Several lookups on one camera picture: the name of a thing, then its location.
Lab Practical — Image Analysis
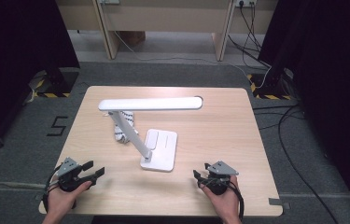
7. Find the white wall socket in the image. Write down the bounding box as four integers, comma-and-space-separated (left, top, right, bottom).
234, 0, 258, 7

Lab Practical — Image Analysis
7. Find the person's left hand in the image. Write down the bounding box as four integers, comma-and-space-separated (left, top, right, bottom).
45, 181, 93, 220

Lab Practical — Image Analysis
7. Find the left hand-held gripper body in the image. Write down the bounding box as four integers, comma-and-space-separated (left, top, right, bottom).
56, 157, 87, 192

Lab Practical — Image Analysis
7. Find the long black floor cable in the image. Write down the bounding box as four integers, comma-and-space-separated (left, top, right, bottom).
252, 104, 340, 224

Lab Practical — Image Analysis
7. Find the person's right hand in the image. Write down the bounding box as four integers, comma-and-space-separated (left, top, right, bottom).
200, 175, 242, 221

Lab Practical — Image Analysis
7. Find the brown cardboard box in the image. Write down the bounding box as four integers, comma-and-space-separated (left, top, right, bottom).
119, 31, 147, 48

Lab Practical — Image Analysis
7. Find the white desk lamp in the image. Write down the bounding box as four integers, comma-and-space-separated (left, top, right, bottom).
97, 95, 203, 173

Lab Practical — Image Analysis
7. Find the black power cable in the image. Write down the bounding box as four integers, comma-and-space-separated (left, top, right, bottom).
228, 2, 272, 69
238, 2, 272, 69

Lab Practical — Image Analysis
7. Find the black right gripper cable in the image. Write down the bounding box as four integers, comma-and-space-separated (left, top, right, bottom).
227, 179, 245, 222

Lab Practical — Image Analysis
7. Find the stand base with hazard tape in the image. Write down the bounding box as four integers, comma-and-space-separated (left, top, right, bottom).
27, 67, 80, 99
246, 69, 300, 101

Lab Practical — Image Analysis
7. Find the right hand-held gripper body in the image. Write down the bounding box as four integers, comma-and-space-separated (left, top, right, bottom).
204, 161, 240, 196

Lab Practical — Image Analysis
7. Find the white cloth with black pattern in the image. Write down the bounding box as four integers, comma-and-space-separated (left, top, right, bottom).
113, 110, 139, 145

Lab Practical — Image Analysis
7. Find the black curtain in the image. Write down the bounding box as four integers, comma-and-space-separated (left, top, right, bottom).
0, 0, 81, 155
258, 0, 350, 220

